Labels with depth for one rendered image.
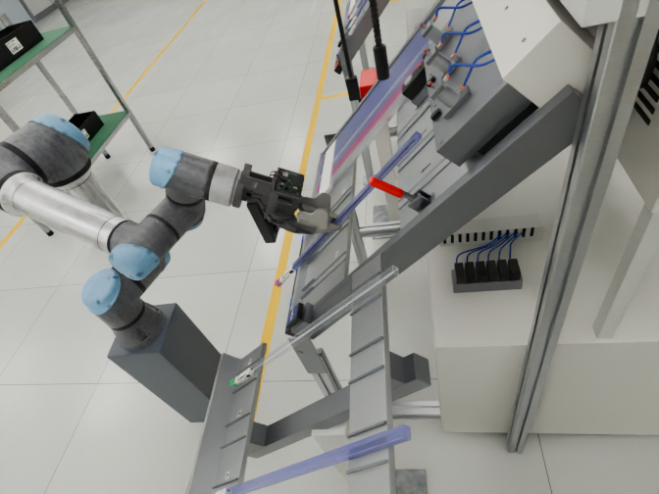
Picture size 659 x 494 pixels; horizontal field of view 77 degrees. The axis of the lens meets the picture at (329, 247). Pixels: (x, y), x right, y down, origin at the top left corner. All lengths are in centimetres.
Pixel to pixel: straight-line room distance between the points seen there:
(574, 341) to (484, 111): 60
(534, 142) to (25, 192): 91
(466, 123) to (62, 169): 87
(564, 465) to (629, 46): 129
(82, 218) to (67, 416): 146
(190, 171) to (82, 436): 156
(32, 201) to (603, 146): 96
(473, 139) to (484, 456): 115
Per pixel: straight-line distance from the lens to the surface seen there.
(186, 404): 169
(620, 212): 134
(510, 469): 157
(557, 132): 62
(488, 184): 65
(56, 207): 95
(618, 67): 55
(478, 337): 103
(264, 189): 77
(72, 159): 113
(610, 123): 59
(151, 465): 190
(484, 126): 64
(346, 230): 96
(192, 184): 79
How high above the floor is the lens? 151
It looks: 45 degrees down
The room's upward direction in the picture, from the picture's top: 19 degrees counter-clockwise
